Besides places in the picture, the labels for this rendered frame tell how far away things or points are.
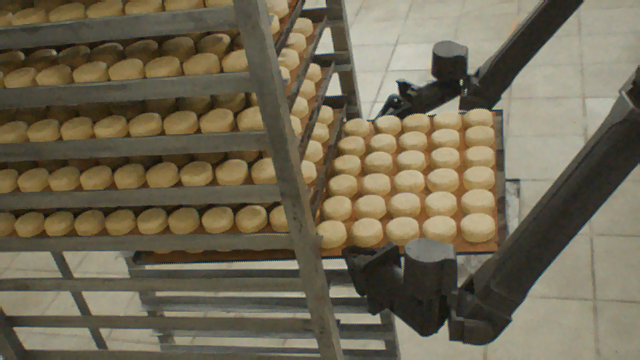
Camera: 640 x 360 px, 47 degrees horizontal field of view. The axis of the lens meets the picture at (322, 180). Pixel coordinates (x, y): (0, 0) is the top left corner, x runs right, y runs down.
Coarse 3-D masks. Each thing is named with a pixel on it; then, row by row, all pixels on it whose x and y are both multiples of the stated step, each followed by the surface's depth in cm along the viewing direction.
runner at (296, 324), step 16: (16, 320) 134; (32, 320) 134; (48, 320) 133; (64, 320) 132; (80, 320) 131; (96, 320) 130; (112, 320) 130; (128, 320) 129; (144, 320) 128; (160, 320) 127; (176, 320) 127; (192, 320) 126; (208, 320) 125; (224, 320) 124; (240, 320) 124; (256, 320) 123; (272, 320) 122; (288, 320) 122; (304, 320) 121; (336, 320) 123
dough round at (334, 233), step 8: (320, 224) 117; (328, 224) 117; (336, 224) 117; (320, 232) 116; (328, 232) 115; (336, 232) 115; (344, 232) 115; (328, 240) 114; (336, 240) 114; (344, 240) 116; (328, 248) 115
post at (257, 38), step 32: (256, 0) 86; (256, 32) 88; (256, 64) 91; (256, 96) 94; (288, 128) 97; (288, 160) 99; (288, 192) 102; (288, 224) 105; (320, 256) 111; (320, 288) 112; (320, 320) 116; (320, 352) 120
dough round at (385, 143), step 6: (372, 138) 135; (378, 138) 135; (384, 138) 134; (390, 138) 134; (372, 144) 134; (378, 144) 133; (384, 144) 133; (390, 144) 133; (372, 150) 133; (378, 150) 132; (384, 150) 132; (390, 150) 133
